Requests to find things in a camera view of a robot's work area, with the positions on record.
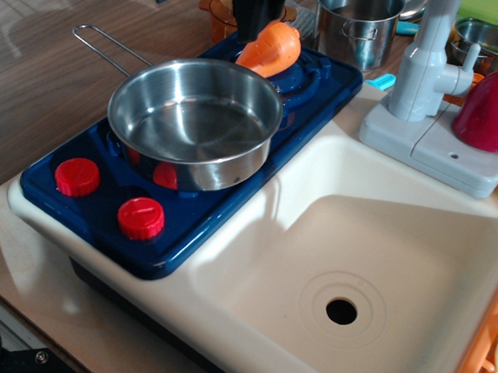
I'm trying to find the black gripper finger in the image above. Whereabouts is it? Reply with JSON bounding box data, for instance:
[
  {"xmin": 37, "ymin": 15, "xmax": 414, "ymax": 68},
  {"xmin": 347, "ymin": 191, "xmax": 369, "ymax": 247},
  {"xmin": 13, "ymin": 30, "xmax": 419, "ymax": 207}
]
[{"xmin": 232, "ymin": 0, "xmax": 285, "ymax": 43}]

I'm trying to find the stainless steel frying pan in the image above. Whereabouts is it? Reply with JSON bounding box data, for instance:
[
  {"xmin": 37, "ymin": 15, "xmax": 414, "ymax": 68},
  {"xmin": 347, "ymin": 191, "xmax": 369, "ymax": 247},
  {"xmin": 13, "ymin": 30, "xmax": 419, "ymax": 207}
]
[{"xmin": 90, "ymin": 45, "xmax": 284, "ymax": 192}]

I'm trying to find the red stove knob right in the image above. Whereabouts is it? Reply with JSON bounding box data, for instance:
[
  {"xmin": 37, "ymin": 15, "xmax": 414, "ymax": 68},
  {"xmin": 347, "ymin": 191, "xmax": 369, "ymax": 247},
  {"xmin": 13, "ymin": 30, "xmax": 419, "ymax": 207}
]
[{"xmin": 116, "ymin": 196, "xmax": 166, "ymax": 241}]

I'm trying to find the red stove knob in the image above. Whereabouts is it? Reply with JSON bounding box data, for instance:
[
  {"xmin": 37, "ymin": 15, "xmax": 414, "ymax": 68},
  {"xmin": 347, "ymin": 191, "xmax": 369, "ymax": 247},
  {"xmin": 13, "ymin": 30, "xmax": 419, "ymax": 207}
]
[
  {"xmin": 116, "ymin": 196, "xmax": 166, "ymax": 241},
  {"xmin": 55, "ymin": 157, "xmax": 101, "ymax": 197}
]

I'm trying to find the red stove knob left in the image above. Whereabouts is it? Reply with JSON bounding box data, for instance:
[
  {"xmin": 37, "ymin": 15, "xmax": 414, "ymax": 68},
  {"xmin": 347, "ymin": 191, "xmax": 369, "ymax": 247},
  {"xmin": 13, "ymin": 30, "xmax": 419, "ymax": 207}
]
[{"xmin": 55, "ymin": 157, "xmax": 101, "ymax": 197}]

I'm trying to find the dark blue toy stove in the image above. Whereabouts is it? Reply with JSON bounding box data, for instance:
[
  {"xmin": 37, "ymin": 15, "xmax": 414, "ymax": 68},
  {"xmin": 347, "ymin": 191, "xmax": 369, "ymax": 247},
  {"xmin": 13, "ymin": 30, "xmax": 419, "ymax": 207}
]
[{"xmin": 19, "ymin": 48, "xmax": 363, "ymax": 280}]

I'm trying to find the cream plastic toy sink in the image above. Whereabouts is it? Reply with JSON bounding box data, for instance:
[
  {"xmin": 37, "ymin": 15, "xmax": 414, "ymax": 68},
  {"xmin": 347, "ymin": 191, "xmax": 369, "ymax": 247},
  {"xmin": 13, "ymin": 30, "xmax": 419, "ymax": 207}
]
[{"xmin": 8, "ymin": 87, "xmax": 498, "ymax": 373}]

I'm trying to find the orange transparent plastic cup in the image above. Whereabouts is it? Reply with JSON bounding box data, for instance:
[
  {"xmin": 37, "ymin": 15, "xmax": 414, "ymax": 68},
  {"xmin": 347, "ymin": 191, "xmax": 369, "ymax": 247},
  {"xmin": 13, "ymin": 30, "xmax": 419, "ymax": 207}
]
[{"xmin": 198, "ymin": 0, "xmax": 237, "ymax": 43}]

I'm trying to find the orange plastic toy carrot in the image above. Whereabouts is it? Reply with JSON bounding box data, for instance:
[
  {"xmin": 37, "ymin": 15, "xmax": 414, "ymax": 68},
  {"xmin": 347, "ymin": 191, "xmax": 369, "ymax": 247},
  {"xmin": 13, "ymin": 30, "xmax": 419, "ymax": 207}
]
[{"xmin": 236, "ymin": 21, "xmax": 302, "ymax": 78}]

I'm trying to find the tall stainless steel pot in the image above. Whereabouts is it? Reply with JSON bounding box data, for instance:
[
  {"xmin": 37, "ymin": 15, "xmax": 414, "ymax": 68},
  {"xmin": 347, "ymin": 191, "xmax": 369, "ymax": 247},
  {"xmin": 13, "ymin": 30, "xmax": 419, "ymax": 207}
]
[{"xmin": 314, "ymin": 0, "xmax": 405, "ymax": 72}]

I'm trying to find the light blue plastic utensil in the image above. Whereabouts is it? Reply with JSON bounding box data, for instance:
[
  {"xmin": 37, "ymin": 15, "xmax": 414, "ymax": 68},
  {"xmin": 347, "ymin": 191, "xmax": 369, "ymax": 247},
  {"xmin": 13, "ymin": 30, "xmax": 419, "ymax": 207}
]
[{"xmin": 365, "ymin": 73, "xmax": 396, "ymax": 91}]

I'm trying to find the grey toy faucet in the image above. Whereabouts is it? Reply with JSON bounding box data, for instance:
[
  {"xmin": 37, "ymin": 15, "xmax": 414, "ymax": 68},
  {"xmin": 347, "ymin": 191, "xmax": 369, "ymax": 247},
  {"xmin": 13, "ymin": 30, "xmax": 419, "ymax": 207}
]
[{"xmin": 359, "ymin": 0, "xmax": 498, "ymax": 198}]

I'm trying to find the small stainless steel pot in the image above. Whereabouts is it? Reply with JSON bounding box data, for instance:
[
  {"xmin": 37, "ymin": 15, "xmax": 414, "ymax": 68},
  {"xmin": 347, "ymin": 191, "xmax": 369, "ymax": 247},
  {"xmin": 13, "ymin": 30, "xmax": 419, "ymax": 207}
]
[{"xmin": 449, "ymin": 17, "xmax": 498, "ymax": 76}]

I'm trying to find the dark red plastic toy pepper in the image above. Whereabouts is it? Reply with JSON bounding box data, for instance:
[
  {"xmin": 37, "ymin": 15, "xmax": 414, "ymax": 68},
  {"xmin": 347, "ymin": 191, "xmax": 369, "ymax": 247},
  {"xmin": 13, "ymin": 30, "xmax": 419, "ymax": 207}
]
[{"xmin": 452, "ymin": 71, "xmax": 498, "ymax": 154}]

